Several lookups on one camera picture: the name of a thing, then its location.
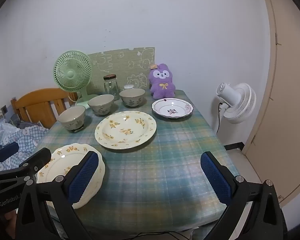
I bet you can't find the blue checked blanket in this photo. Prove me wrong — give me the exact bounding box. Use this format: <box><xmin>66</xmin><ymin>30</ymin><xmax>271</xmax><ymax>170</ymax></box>
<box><xmin>0</xmin><ymin>120</ymin><xmax>49</xmax><ymax>173</ymax></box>

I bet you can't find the white floor fan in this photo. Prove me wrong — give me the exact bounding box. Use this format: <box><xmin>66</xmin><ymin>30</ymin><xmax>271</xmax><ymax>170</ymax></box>
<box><xmin>216</xmin><ymin>82</ymin><xmax>257</xmax><ymax>124</ymax></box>

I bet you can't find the glass jar with brown lid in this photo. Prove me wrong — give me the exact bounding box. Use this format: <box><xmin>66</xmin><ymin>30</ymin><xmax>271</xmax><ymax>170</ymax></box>
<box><xmin>103</xmin><ymin>74</ymin><xmax>119</xmax><ymax>98</ymax></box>

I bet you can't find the black fan cable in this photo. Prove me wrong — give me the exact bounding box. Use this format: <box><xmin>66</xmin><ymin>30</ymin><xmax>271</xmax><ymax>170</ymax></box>
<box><xmin>216</xmin><ymin>102</ymin><xmax>224</xmax><ymax>134</ymax></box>

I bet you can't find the grey cloth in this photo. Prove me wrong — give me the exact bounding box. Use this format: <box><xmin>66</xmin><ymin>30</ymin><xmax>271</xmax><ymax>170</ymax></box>
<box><xmin>10</xmin><ymin>116</ymin><xmax>42</xmax><ymax>130</ymax></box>

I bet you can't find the plaid tablecloth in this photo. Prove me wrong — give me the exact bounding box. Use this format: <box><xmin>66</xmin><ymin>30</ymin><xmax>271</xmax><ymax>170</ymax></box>
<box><xmin>32</xmin><ymin>89</ymin><xmax>242</xmax><ymax>238</ymax></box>

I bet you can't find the green desk fan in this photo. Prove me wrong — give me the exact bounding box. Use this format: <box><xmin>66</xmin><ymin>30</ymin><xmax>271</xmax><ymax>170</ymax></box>
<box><xmin>53</xmin><ymin>51</ymin><xmax>99</xmax><ymax>109</ymax></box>

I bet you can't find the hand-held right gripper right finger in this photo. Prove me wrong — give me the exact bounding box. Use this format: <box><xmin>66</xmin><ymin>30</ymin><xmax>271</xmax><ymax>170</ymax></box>
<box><xmin>200</xmin><ymin>151</ymin><xmax>288</xmax><ymax>240</ymax></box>

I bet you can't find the beige door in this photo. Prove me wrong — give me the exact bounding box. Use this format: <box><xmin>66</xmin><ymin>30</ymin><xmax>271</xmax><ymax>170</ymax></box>
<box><xmin>242</xmin><ymin>0</ymin><xmax>300</xmax><ymax>208</ymax></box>

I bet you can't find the purple plush toy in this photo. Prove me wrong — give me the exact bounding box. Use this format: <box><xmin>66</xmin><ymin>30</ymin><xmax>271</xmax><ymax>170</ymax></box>
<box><xmin>149</xmin><ymin>64</ymin><xmax>177</xmax><ymax>99</ymax></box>

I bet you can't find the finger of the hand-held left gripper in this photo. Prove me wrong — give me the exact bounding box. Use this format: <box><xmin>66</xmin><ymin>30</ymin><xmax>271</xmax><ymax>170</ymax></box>
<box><xmin>0</xmin><ymin>142</ymin><xmax>19</xmax><ymax>163</ymax></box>
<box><xmin>18</xmin><ymin>147</ymin><xmax>52</xmax><ymax>178</ymax></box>

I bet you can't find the grey leaf pattern bowl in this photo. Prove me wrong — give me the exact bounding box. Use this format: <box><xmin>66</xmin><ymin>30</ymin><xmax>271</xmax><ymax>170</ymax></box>
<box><xmin>87</xmin><ymin>95</ymin><xmax>115</xmax><ymax>117</ymax></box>
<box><xmin>58</xmin><ymin>105</ymin><xmax>87</xmax><ymax>133</ymax></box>
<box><xmin>119</xmin><ymin>88</ymin><xmax>146</xmax><ymax>108</ymax></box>

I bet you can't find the white red floral plate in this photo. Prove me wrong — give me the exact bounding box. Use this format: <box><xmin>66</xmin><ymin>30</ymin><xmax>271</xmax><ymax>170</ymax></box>
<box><xmin>151</xmin><ymin>98</ymin><xmax>194</xmax><ymax>120</ymax></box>

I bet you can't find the green printed mat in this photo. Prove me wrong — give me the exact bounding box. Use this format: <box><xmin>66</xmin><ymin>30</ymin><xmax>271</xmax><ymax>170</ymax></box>
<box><xmin>87</xmin><ymin>47</ymin><xmax>155</xmax><ymax>95</ymax></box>

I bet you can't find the cream scalloped floral plate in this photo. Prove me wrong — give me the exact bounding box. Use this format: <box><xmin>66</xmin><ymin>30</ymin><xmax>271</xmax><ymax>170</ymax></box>
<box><xmin>47</xmin><ymin>160</ymin><xmax>106</xmax><ymax>210</ymax></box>
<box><xmin>37</xmin><ymin>143</ymin><xmax>106</xmax><ymax>200</ymax></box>

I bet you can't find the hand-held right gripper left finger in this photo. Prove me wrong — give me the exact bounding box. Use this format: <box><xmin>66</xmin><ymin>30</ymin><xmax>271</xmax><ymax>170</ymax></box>
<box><xmin>16</xmin><ymin>151</ymin><xmax>100</xmax><ymax>240</ymax></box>

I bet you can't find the round yellow floral plate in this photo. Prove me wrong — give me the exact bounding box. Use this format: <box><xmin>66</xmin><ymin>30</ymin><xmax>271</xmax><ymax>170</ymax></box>
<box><xmin>94</xmin><ymin>111</ymin><xmax>157</xmax><ymax>150</ymax></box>

